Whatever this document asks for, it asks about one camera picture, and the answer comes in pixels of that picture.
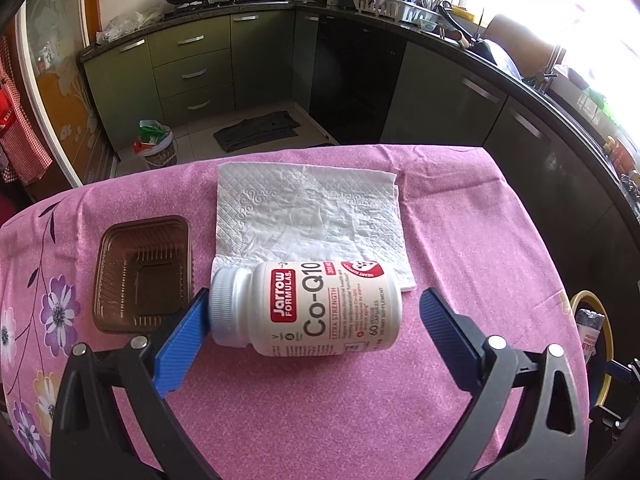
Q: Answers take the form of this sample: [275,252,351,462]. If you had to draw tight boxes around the green kitchen cabinets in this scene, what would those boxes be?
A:
[80,2,640,271]

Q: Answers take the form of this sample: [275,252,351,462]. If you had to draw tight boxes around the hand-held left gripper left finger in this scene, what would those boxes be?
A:
[50,287,221,480]

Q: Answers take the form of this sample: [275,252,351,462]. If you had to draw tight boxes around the long silver box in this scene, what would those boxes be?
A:
[575,308,604,361]

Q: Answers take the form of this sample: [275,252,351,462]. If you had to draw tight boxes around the black gas stove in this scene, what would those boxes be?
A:
[164,0,297,17]

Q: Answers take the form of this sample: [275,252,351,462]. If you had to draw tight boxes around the brown plastic tray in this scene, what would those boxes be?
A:
[92,215,196,335]

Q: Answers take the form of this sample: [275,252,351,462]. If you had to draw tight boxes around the white paper napkin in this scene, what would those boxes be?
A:
[212,162,417,292]

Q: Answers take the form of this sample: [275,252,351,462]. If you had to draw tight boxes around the red checked cloth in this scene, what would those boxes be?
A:
[0,35,54,184]

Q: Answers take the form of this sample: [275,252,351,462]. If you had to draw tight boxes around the white supplement bottle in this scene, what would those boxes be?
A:
[208,260,403,357]

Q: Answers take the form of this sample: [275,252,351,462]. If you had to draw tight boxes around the wooden cutting board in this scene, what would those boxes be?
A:
[487,12,569,77]

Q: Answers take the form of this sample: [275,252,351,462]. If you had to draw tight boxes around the white dish rack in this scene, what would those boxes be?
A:
[348,0,442,29]

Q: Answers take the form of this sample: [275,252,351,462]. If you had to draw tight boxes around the dark floor mat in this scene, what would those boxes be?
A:
[213,110,302,154]

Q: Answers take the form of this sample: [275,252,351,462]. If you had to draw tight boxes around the clear plastic bag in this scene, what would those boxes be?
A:
[96,6,166,44]

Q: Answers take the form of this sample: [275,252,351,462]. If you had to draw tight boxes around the yellow rimmed black trash bin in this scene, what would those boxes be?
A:
[569,289,640,480]

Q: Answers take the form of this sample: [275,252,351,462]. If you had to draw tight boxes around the black built-in dishwasher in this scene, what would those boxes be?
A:
[309,14,408,147]

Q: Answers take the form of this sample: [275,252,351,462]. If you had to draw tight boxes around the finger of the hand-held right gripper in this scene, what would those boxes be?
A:
[604,358,640,382]
[590,405,640,433]

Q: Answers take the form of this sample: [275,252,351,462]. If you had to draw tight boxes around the bucket with green white bag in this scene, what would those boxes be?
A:
[132,120,178,170]

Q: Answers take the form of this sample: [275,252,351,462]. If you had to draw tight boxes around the pink floral tablecloth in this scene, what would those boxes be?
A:
[0,144,592,480]

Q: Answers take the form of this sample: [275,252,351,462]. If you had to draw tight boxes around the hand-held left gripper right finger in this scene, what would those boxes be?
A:
[419,287,587,480]

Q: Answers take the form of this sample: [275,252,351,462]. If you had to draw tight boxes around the chrome kitchen faucet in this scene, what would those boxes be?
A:
[539,44,569,92]

